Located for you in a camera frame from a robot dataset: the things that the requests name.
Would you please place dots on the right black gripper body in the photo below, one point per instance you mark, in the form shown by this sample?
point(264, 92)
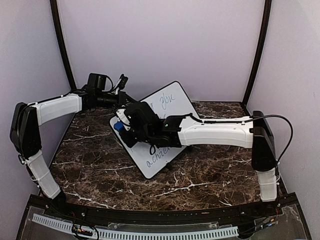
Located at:
point(140, 135)

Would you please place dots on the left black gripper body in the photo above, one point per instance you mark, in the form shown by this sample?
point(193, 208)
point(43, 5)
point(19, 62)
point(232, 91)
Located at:
point(103, 102)

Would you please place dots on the blue whiteboard eraser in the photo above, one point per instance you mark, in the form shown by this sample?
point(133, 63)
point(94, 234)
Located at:
point(118, 126)

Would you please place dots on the white whiteboard with black frame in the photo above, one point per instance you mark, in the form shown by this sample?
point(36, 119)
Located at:
point(167, 101)

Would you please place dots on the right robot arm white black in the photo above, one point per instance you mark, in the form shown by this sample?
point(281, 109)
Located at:
point(176, 131)

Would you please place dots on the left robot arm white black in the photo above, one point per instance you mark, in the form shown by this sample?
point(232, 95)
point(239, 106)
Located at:
point(25, 133)

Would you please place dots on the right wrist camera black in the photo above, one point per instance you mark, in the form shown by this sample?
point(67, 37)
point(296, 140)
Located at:
point(140, 114)

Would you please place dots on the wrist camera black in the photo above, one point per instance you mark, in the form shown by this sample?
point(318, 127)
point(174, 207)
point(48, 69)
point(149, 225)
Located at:
point(140, 114)
point(97, 81)

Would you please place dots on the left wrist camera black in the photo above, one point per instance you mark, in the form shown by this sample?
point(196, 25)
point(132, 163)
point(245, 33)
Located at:
point(97, 81)

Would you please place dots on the left black frame post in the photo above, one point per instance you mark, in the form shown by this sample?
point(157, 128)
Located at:
point(61, 43)

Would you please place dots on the black frame post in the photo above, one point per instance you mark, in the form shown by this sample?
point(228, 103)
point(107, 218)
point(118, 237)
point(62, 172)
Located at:
point(258, 52)
point(61, 43)

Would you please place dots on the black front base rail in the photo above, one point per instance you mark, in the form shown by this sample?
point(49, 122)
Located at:
point(239, 214)

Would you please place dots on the white slotted cable duct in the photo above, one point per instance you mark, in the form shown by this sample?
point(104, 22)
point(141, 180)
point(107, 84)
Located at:
point(121, 231)

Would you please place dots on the right black frame post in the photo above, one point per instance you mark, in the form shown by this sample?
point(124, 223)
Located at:
point(258, 52)

